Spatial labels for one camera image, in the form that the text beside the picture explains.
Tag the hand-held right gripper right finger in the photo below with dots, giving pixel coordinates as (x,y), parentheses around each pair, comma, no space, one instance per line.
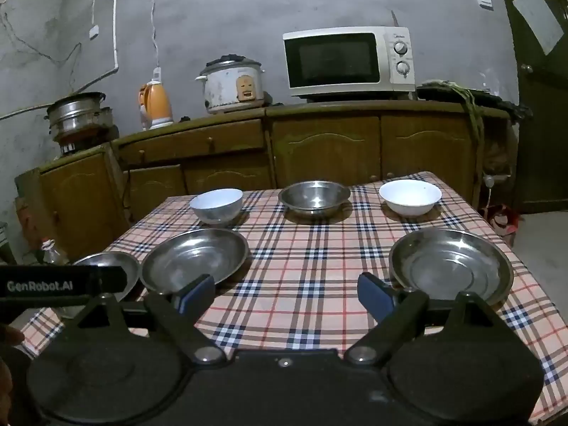
(372,297)

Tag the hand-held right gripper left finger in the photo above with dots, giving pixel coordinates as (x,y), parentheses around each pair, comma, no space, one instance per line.
(197,295)

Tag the large steel plate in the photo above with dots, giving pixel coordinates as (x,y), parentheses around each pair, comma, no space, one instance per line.
(448,266)
(195,257)

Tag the small white bowl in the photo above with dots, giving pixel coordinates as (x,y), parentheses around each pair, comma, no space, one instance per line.
(215,202)

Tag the large white bowl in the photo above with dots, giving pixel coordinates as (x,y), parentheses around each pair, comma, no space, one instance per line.
(410,195)

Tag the steel bowl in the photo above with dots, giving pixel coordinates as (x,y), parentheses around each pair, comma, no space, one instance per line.
(315,197)

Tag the person's left hand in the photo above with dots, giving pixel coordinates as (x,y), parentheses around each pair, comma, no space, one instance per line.
(9,336)

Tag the plaid tablecloth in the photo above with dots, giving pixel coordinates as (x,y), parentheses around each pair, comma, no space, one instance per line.
(310,266)

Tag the small steel plate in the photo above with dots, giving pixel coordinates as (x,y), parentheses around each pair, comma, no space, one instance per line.
(111,261)

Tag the red bag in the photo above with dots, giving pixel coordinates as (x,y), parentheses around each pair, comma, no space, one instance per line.
(503,224)

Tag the gas stove burner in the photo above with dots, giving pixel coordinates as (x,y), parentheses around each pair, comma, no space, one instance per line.
(84,136)

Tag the brown wooden cabinet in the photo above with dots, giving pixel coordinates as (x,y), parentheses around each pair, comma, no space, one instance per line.
(324,142)

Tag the small white hanging plug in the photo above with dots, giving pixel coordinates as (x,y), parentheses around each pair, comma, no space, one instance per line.
(489,180)

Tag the stacked steel pots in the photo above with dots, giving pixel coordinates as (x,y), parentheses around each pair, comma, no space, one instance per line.
(75,111)

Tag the orange electric kettle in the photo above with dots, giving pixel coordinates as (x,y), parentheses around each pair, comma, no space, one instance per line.
(157,102)

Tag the white rice cooker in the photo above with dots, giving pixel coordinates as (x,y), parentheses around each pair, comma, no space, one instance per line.
(222,86)

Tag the dark flat tray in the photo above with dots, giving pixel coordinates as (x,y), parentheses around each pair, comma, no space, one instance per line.
(488,97)

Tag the white microwave oven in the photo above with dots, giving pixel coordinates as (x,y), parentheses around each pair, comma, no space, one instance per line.
(337,60)

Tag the dark green door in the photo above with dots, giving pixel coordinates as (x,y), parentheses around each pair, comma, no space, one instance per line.
(541,120)

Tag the white paper sheet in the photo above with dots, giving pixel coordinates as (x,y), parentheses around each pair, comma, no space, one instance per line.
(539,15)

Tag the white wall socket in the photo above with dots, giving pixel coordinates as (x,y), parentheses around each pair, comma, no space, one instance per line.
(94,31)

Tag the white wall switch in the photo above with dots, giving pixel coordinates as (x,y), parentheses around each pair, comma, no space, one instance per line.
(485,1)

